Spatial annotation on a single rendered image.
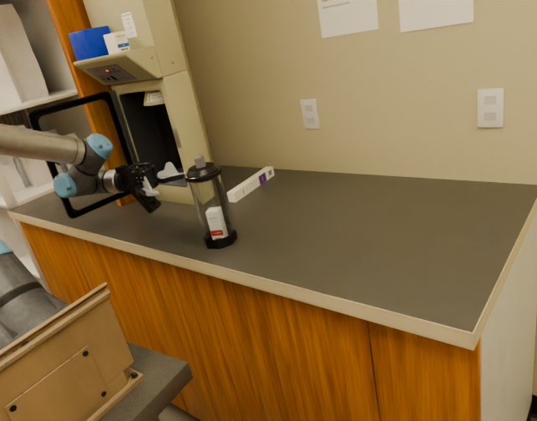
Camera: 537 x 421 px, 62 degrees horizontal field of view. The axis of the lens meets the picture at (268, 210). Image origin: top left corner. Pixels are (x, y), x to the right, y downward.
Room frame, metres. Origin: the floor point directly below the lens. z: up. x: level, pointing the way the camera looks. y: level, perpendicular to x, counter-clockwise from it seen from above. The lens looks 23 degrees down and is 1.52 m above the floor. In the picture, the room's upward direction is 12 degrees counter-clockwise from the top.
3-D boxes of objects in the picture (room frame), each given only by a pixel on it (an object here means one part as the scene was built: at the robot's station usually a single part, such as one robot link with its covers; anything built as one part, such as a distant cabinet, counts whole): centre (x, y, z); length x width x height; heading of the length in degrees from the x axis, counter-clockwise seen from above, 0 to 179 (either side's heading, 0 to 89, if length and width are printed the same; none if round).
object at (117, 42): (1.57, 0.37, 1.54); 0.05 x 0.05 x 0.06; 56
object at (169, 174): (1.35, 0.27, 1.14); 0.09 x 0.03 x 0.06; 98
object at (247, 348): (1.58, 0.19, 0.45); 2.05 x 0.67 x 0.90; 47
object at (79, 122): (1.64, 0.60, 1.19); 0.30 x 0.01 x 0.40; 132
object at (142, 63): (1.61, 0.41, 1.46); 0.32 x 0.11 x 0.10; 47
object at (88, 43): (1.67, 0.47, 1.56); 0.10 x 0.10 x 0.09; 47
